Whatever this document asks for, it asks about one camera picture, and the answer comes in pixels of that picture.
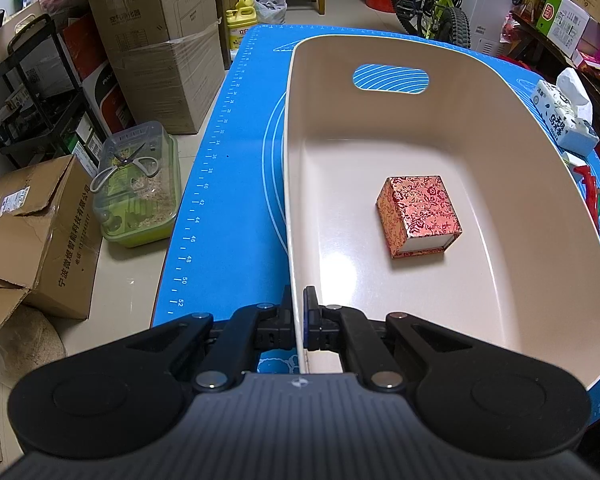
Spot open cardboard box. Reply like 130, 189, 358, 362
0, 154, 103, 321

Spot white tissue pack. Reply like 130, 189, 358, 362
531, 67, 600, 157

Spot white freezer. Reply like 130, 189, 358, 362
455, 0, 521, 56

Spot green white carton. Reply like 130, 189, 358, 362
536, 0, 592, 58

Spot white plastic bag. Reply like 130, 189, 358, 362
250, 0, 288, 26

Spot grey scissors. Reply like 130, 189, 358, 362
90, 142, 160, 194

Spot green black bicycle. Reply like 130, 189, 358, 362
391, 0, 473, 51

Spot beige sack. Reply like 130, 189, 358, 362
0, 305, 68, 388

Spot plastic-wrapped cardboard box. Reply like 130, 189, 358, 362
102, 22, 226, 136

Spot green transparent container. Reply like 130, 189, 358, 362
91, 121, 182, 249

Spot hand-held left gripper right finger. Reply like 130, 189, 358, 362
302, 285, 475, 392

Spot red patterned box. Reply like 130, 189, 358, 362
376, 175, 464, 260

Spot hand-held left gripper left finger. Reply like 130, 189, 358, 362
125, 285, 298, 393

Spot red tool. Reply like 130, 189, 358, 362
575, 164, 600, 236

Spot blue silicone mat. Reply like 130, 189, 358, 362
150, 24, 600, 423

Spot red black carton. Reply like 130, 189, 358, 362
62, 12, 133, 138

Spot tall cardboard box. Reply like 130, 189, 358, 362
87, 0, 218, 53

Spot yellow jug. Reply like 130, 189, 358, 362
225, 0, 258, 53

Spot dark wooden table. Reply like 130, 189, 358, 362
510, 10, 600, 161

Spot black shelf cart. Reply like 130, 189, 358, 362
0, 10, 111, 168

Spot beige plastic bin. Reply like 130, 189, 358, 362
281, 34, 600, 393

